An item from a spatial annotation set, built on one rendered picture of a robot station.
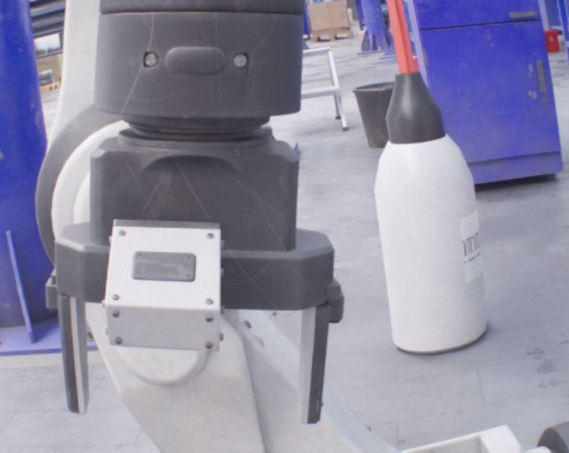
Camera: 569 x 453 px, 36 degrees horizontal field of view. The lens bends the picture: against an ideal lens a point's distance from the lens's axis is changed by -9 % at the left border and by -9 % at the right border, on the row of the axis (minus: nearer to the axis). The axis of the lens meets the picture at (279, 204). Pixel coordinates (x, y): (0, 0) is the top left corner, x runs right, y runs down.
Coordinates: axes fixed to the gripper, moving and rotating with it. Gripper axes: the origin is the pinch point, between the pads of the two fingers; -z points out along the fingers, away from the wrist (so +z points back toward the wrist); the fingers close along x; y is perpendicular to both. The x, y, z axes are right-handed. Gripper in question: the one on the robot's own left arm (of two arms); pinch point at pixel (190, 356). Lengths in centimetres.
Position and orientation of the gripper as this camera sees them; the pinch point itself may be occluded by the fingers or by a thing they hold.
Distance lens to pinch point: 42.7
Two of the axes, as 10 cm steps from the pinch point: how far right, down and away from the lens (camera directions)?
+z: 0.4, -9.8, -1.9
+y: 0.7, 1.9, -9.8
